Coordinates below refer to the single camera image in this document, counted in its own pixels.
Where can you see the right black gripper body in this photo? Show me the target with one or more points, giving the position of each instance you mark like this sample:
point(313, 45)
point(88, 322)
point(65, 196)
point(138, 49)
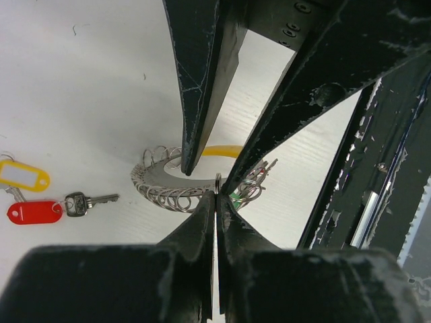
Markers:
point(291, 23)

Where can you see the yellow key tag with ring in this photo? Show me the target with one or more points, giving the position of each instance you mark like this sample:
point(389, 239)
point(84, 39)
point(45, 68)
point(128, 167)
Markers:
point(16, 176)

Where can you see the red key tag with key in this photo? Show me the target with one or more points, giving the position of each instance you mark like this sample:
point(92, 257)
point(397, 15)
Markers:
point(74, 205)

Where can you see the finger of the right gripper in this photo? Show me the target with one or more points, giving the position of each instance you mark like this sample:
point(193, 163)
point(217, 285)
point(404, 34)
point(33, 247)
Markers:
point(358, 43)
point(206, 39)

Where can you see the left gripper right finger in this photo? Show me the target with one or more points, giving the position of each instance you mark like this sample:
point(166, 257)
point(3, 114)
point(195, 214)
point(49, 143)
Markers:
point(260, 282)

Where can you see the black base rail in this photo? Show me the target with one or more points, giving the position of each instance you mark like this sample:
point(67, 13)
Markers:
point(373, 188)

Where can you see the green key tag with key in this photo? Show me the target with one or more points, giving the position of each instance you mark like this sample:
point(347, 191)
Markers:
point(236, 200)

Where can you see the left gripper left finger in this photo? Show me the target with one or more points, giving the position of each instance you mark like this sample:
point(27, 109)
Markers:
point(171, 281)

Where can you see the white cable duct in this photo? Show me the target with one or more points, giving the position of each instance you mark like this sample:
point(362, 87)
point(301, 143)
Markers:
point(414, 224)

